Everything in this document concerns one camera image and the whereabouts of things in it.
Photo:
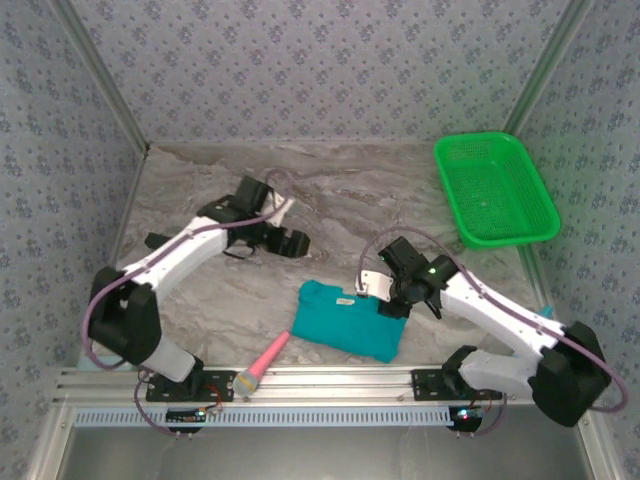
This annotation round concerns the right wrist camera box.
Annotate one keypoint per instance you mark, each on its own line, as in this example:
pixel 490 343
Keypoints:
pixel 377 285

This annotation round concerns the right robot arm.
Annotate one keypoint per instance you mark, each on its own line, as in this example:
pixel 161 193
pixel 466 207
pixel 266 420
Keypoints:
pixel 565 380

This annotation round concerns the aluminium frame post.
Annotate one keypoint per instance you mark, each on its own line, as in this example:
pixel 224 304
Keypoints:
pixel 104 75
pixel 548 62

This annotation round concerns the blue toy microphone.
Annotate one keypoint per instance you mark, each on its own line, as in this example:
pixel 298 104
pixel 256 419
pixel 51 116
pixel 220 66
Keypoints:
pixel 547 312

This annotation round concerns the teal t-shirt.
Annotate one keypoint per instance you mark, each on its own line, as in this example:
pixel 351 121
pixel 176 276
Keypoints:
pixel 350 330

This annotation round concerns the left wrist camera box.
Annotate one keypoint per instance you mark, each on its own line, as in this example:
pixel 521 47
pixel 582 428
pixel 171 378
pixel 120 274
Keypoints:
pixel 282 210

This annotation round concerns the pink toy microphone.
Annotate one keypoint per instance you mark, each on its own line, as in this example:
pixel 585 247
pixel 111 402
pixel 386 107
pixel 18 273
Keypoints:
pixel 270 352

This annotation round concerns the aluminium mounting rail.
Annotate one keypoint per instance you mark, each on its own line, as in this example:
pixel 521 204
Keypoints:
pixel 325 387

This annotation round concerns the black plastic block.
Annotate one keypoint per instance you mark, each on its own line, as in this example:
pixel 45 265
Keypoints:
pixel 154 240

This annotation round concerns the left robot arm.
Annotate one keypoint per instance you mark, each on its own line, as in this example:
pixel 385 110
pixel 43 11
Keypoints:
pixel 125 320

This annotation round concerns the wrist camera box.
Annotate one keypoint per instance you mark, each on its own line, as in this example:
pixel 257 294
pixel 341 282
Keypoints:
pixel 282 210
pixel 377 285

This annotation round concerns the green plastic basket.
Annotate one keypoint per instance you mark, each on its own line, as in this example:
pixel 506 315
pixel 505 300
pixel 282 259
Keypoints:
pixel 495 195

